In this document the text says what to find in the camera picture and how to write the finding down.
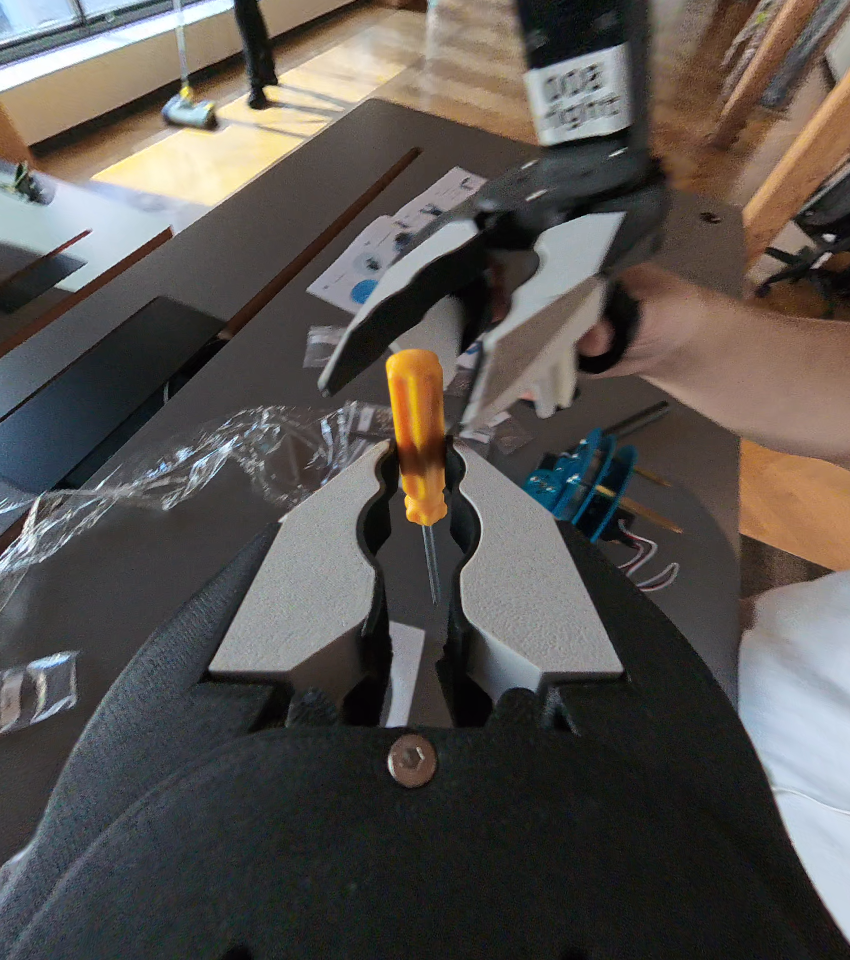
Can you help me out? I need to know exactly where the blue toy robot arm assembly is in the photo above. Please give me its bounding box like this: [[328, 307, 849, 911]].
[[524, 427, 685, 545]]

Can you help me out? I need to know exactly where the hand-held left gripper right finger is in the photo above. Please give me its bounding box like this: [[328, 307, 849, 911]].
[[455, 446, 626, 696]]

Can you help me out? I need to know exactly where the small clear zip bag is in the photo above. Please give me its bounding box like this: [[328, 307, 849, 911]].
[[0, 651, 83, 747]]

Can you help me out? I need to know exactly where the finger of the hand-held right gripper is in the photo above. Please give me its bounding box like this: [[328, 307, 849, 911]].
[[317, 217, 486, 399], [461, 212, 629, 438]]

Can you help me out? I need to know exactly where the small dark desk object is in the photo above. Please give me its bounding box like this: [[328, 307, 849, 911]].
[[0, 161, 57, 205]]

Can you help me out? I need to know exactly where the printed instruction sheet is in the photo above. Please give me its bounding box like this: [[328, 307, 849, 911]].
[[306, 166, 490, 315]]

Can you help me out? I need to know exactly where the black office chair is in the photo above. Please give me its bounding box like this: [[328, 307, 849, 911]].
[[755, 97, 850, 301]]

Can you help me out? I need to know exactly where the dark grey desk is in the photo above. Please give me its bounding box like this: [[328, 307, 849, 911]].
[[0, 97, 750, 901]]

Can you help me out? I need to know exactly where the grey floor sweeper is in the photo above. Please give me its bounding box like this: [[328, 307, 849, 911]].
[[161, 0, 218, 131]]

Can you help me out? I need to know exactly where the servo wire cable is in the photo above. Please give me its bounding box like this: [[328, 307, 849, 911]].
[[614, 517, 683, 594]]

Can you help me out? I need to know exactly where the light grey desk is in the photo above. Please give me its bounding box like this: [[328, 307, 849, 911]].
[[0, 153, 175, 395]]

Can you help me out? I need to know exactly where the person's right forearm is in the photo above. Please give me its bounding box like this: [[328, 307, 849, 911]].
[[683, 285, 850, 489]]

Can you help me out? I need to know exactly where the wooden bookshelf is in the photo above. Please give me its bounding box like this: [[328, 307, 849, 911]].
[[710, 0, 850, 260]]

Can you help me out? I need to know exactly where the orange handled screwdriver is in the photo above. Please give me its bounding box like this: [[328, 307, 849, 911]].
[[385, 348, 450, 605]]

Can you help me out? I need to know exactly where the black metal rod tool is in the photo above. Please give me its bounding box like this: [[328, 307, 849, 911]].
[[605, 401, 672, 438]]

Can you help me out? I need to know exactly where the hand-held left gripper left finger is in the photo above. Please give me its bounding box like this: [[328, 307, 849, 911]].
[[209, 441, 398, 685]]

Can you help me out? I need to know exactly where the crumpled clear plastic wrap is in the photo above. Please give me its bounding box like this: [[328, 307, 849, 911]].
[[0, 403, 396, 732]]

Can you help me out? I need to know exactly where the person's white shirt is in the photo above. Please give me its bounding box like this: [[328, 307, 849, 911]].
[[738, 555, 850, 960]]

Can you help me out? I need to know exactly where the person's right hand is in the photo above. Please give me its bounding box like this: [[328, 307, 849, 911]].
[[578, 262, 705, 381]]

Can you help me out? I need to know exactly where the window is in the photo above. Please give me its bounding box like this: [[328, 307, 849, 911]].
[[0, 0, 366, 65]]

